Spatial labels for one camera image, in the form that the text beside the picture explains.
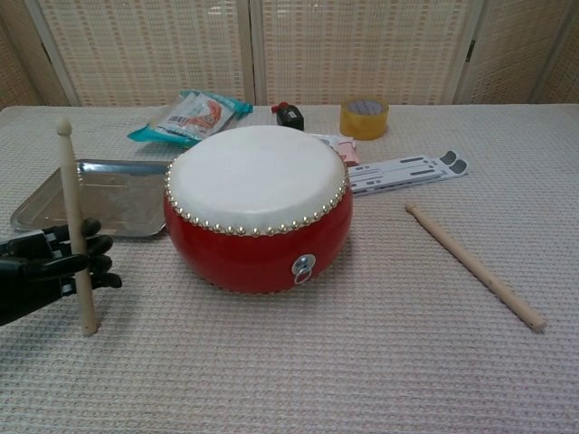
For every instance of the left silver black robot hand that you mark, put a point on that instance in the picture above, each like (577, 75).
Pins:
(36, 271)

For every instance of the wooden drumstick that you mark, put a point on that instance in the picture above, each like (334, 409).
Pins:
(72, 190)
(475, 267)

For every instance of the rectangular metal tray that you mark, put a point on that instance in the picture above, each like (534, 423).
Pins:
(122, 199)

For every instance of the red drum with white skin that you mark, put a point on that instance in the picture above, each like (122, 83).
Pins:
(253, 181)

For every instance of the teal clear snack bag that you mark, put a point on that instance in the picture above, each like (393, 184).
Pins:
(194, 117)

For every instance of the woven bamboo folding screen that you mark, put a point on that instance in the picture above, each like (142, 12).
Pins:
(135, 45)

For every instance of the black ink bottle red cap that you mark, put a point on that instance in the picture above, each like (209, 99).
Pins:
(289, 116)

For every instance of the white woven tablecloth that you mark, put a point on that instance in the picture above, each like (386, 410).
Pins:
(316, 370)

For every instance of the pink wet wipes pack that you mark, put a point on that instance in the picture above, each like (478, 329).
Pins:
(347, 151)

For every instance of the clear yellowish tape roll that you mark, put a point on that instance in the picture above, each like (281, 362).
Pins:
(362, 125)

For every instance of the white folding laptop stand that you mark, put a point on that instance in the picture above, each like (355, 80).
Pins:
(407, 174)

